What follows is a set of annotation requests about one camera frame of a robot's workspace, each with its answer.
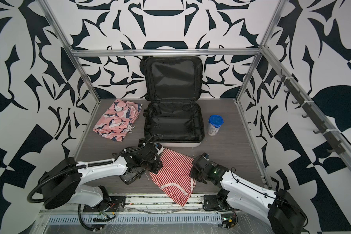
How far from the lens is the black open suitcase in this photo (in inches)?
37.1

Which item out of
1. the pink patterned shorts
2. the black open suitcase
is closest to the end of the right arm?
the black open suitcase

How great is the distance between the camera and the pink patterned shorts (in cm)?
100

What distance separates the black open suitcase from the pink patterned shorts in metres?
0.09

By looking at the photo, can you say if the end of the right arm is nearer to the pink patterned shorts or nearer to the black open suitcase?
the black open suitcase
